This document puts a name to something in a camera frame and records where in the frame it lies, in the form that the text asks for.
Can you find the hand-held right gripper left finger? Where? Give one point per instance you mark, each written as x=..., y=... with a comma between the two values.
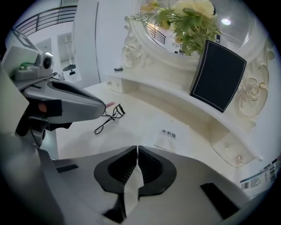
x=83, y=189

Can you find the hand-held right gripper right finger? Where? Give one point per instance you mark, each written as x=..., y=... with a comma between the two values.
x=191, y=182

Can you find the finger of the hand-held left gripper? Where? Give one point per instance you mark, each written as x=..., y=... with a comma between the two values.
x=83, y=107

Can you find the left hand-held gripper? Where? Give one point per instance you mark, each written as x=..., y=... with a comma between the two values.
x=26, y=63

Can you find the pink pencil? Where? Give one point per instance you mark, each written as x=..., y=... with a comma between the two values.
x=110, y=104

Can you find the black eyelash curler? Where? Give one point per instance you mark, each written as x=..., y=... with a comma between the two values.
x=109, y=119

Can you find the clear packet with black item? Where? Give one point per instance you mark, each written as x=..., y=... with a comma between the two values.
x=171, y=140

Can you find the dark green round lid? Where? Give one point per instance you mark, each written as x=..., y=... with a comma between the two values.
x=118, y=69

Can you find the white dressing table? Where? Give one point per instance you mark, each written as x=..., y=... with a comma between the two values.
x=140, y=123

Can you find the white robot with black panel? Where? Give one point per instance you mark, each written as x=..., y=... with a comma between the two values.
x=71, y=74

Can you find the black metal railing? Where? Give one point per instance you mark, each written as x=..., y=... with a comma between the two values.
x=48, y=19

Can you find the black square vase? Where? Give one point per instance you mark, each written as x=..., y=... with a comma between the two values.
x=219, y=74

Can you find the yellow artificial flower bouquet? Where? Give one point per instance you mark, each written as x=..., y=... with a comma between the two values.
x=188, y=19

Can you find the oval mirror ornate white frame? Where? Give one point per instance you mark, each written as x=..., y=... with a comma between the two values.
x=136, y=55

